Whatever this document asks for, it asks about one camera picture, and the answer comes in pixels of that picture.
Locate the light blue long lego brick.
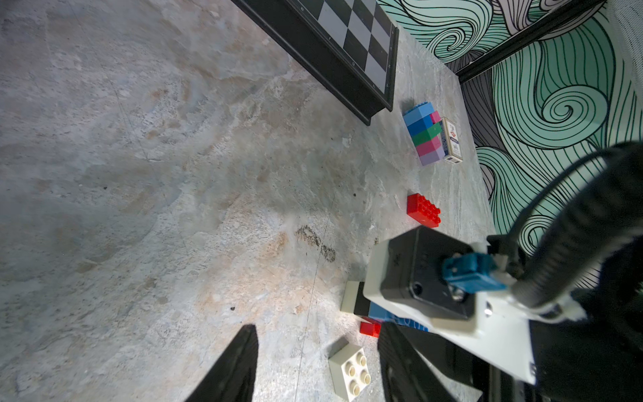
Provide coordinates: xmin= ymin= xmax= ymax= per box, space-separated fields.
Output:
xmin=368 ymin=303 xmax=430 ymax=333

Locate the playing card box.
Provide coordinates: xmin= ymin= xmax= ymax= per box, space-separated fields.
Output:
xmin=440 ymin=118 xmax=463 ymax=164

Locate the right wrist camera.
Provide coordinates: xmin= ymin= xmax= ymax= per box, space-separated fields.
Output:
xmin=362 ymin=225 xmax=536 ymax=385

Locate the green long lego brick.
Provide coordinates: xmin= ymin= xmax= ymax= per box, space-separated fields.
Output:
xmin=412 ymin=123 xmax=442 ymax=147

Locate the pink square lego brick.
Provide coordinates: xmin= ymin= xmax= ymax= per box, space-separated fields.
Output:
xmin=430 ymin=111 xmax=441 ymax=124

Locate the magenta square lego brick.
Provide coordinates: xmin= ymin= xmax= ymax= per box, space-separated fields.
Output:
xmin=415 ymin=136 xmax=442 ymax=157

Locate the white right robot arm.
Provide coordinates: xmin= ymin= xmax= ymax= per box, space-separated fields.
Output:
xmin=368 ymin=142 xmax=642 ymax=401

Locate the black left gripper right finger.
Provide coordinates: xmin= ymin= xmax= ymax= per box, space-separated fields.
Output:
xmin=378 ymin=323 xmax=455 ymax=401

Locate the lilac square lego brick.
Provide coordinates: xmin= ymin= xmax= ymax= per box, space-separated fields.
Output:
xmin=420 ymin=147 xmax=445 ymax=166

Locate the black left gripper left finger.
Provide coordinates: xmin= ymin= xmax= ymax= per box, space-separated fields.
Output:
xmin=186 ymin=324 xmax=259 ymax=402

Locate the black green chessboard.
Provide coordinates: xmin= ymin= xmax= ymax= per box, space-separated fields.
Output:
xmin=234 ymin=0 xmax=400 ymax=125

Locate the red square lego brick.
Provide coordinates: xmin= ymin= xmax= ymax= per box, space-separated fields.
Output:
xmin=359 ymin=322 xmax=381 ymax=338

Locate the dark blue square lego brick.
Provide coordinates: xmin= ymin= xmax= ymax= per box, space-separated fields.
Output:
xmin=407 ymin=116 xmax=434 ymax=137

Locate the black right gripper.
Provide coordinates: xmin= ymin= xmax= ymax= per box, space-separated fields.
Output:
xmin=398 ymin=326 xmax=543 ymax=401

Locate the cream square lego brick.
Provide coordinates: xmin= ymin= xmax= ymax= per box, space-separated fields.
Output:
xmin=340 ymin=281 xmax=360 ymax=314
xmin=328 ymin=343 xmax=372 ymax=401

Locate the black square lego brick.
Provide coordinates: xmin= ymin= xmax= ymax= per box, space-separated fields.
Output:
xmin=353 ymin=295 xmax=371 ymax=318

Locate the red long lego brick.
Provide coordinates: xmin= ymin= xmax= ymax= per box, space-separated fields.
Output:
xmin=406 ymin=194 xmax=441 ymax=229

